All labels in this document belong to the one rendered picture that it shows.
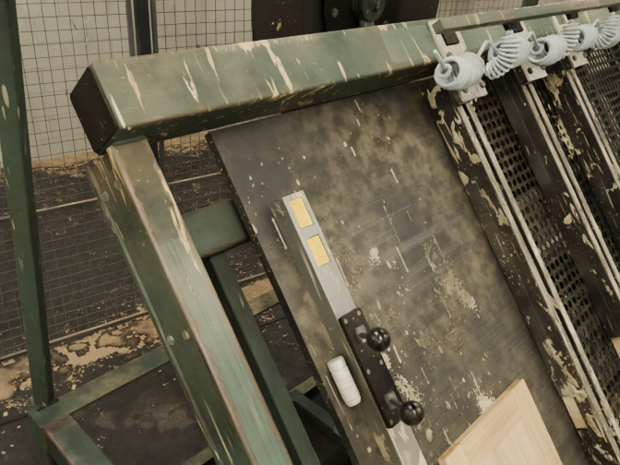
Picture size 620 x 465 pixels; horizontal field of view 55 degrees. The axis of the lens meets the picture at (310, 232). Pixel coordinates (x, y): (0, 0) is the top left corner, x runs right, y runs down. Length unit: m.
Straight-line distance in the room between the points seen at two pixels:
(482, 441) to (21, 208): 1.04
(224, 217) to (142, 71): 0.28
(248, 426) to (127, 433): 2.01
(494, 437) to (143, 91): 0.91
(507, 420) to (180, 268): 0.77
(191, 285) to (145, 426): 2.05
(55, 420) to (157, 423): 1.08
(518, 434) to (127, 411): 2.00
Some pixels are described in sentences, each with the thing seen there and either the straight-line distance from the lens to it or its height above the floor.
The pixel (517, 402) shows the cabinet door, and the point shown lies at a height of 1.19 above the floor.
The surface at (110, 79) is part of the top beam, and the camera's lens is 0.85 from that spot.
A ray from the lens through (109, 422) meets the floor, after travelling 2.92.
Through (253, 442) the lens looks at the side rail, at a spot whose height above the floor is 1.41.
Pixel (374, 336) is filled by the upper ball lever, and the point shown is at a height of 1.51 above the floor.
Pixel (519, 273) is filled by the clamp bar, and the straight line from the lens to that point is 1.41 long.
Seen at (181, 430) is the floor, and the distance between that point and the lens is 2.83.
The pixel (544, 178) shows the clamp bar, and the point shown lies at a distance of 1.67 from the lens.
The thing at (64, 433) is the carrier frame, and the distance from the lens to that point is 1.80.
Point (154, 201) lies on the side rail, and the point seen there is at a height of 1.69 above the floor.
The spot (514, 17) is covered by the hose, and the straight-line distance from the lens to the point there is 1.32.
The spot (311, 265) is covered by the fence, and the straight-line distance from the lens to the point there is 0.98.
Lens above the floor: 2.05
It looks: 28 degrees down
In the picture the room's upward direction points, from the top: 4 degrees clockwise
